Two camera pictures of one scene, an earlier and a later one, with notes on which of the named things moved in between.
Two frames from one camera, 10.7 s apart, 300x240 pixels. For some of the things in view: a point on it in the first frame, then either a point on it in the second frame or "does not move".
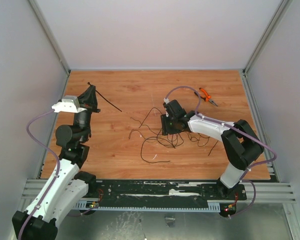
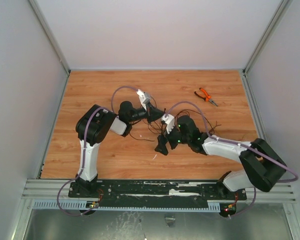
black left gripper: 88,100 to 152,113
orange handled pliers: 207,98 does not move
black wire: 148,138 to 141,139
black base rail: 188,191 does not move
